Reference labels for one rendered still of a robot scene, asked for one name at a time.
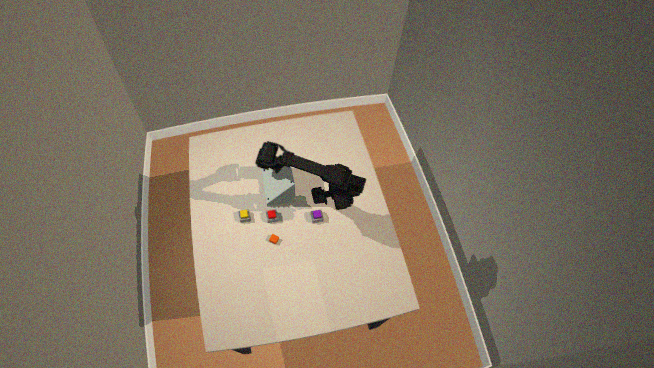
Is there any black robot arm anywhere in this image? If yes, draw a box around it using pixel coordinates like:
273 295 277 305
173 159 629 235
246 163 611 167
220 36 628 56
255 141 367 210

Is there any yellow button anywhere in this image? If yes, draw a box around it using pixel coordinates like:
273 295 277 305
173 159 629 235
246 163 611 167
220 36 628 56
239 209 251 223

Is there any red button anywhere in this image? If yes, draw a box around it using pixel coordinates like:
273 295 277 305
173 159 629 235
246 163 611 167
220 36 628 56
266 210 279 223

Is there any purple button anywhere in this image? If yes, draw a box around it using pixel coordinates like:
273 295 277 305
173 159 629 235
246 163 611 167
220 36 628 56
310 209 324 223

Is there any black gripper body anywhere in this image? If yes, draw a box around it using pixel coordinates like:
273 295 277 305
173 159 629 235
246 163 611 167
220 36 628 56
311 185 360 204

